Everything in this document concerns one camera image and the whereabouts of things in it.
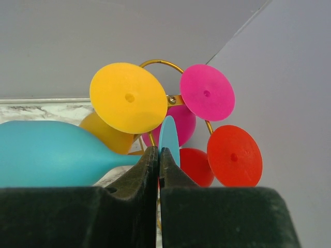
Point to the blue plastic wine glass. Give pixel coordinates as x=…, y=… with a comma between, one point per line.
x=37, y=153

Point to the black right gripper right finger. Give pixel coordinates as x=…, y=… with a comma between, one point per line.
x=192, y=216

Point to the pink plastic wine glass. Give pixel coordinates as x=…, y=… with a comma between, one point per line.
x=207, y=93

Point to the red plastic wine glass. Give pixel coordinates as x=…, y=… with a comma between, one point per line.
x=232, y=157

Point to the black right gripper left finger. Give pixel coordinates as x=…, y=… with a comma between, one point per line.
x=123, y=214

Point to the gold wire wine glass rack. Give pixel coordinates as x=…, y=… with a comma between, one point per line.
x=185, y=122

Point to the yellow plastic wine glass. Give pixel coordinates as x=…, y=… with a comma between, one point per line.
x=127, y=100

